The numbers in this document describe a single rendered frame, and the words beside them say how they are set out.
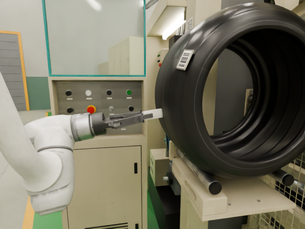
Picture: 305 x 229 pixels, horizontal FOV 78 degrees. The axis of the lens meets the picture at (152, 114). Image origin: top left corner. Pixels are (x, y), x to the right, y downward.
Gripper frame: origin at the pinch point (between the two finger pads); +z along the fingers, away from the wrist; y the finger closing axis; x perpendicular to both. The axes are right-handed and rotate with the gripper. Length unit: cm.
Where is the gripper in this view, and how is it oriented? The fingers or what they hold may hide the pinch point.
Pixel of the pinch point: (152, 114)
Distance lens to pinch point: 65.9
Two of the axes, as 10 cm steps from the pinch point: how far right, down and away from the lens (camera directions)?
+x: 1.4, 9.7, 2.0
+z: 9.7, -1.7, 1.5
